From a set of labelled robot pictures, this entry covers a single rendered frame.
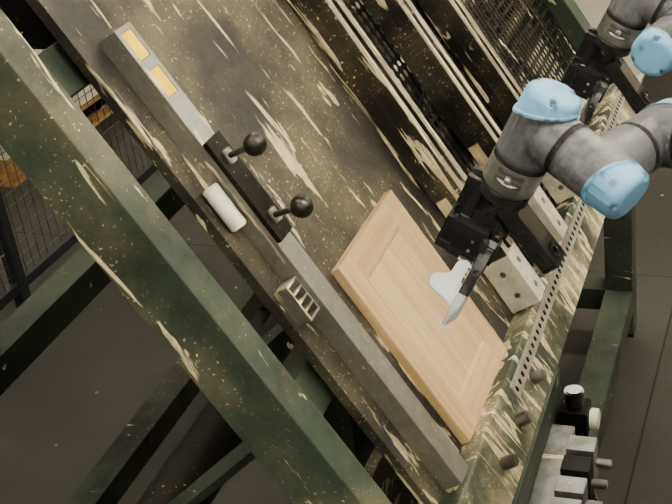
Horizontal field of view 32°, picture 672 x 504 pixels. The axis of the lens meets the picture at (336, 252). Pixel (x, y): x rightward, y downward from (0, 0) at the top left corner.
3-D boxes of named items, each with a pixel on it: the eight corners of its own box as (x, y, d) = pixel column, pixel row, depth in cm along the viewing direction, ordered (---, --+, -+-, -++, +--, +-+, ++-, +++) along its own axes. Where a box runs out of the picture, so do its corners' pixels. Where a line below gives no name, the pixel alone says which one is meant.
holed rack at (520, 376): (517, 399, 228) (520, 398, 227) (508, 387, 227) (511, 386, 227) (629, 83, 361) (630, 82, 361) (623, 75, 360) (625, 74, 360)
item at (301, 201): (269, 232, 192) (306, 221, 180) (255, 213, 191) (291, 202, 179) (284, 218, 194) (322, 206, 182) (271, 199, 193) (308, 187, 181)
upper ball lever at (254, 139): (224, 173, 189) (259, 159, 178) (209, 154, 188) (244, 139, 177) (240, 159, 191) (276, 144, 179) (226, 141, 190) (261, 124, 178)
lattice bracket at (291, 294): (298, 327, 193) (312, 320, 191) (273, 294, 191) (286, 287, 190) (307, 314, 196) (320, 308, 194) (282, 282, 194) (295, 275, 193)
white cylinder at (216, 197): (198, 196, 187) (229, 235, 189) (211, 188, 185) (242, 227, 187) (206, 187, 190) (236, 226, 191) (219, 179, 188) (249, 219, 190)
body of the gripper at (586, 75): (564, 75, 222) (592, 20, 215) (606, 96, 221) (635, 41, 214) (556, 90, 216) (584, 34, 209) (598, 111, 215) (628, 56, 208)
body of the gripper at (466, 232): (448, 222, 168) (481, 155, 160) (501, 251, 166) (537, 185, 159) (431, 248, 162) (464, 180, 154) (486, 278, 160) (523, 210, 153)
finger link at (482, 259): (457, 291, 163) (487, 236, 163) (468, 297, 162) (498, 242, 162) (456, 291, 158) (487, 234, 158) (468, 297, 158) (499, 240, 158)
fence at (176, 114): (443, 490, 205) (462, 484, 203) (97, 44, 184) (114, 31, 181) (451, 472, 209) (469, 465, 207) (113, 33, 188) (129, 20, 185)
